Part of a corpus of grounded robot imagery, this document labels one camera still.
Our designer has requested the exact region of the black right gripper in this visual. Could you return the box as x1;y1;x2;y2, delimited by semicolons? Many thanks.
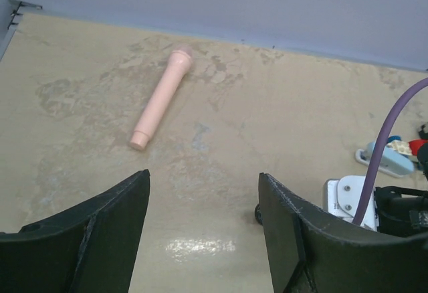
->
374;186;427;237

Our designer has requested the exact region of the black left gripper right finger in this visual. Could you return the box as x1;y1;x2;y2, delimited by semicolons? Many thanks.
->
258;173;427;292

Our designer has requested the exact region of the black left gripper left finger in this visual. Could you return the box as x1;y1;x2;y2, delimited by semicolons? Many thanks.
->
1;170;150;292

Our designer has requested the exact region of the black stapler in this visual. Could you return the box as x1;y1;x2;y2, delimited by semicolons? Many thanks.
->
254;204;263;225

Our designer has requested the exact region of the light blue small stapler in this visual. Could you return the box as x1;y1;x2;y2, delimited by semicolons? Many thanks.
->
355;141;417;178

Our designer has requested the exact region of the red toy block car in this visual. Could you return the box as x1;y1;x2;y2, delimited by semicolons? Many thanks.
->
387;136;427;156

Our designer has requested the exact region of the pink toy microphone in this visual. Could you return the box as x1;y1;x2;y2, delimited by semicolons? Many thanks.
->
130;46;193;151

